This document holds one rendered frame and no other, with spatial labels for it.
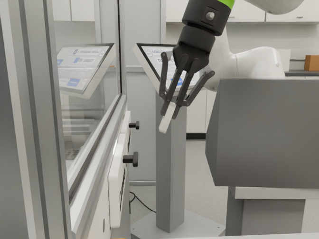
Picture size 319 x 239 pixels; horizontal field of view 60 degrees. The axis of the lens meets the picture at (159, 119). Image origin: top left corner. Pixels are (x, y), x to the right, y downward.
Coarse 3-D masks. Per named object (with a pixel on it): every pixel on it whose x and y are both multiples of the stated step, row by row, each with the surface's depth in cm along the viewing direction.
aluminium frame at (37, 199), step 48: (0, 0) 14; (48, 0) 20; (0, 48) 14; (48, 48) 20; (0, 96) 15; (48, 96) 20; (0, 144) 15; (48, 144) 20; (96, 144) 48; (0, 192) 16; (48, 192) 19; (96, 192) 38
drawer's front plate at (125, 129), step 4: (128, 112) 106; (124, 116) 100; (128, 116) 99; (124, 120) 93; (128, 120) 94; (124, 124) 88; (128, 124) 92; (124, 128) 84; (128, 128) 92; (124, 132) 82; (128, 132) 92; (128, 136) 91; (128, 140) 91
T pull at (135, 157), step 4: (136, 152) 68; (124, 156) 66; (128, 156) 66; (132, 156) 66; (136, 156) 65; (124, 160) 64; (128, 160) 64; (132, 160) 64; (136, 160) 63; (132, 164) 62; (136, 164) 62
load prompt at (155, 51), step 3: (150, 48) 145; (153, 48) 146; (156, 48) 148; (159, 48) 150; (162, 48) 152; (165, 48) 154; (168, 48) 156; (171, 48) 158; (153, 51) 145; (156, 51) 147; (159, 51) 149; (162, 51) 150; (165, 51) 152; (153, 54) 143; (156, 54) 145; (159, 54) 147
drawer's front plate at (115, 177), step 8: (120, 136) 76; (120, 144) 69; (120, 152) 64; (120, 160) 59; (112, 168) 55; (120, 168) 58; (112, 176) 51; (120, 176) 58; (112, 184) 51; (120, 184) 57; (112, 192) 52; (112, 200) 52; (112, 208) 53; (112, 216) 53; (120, 216) 56; (112, 224) 53
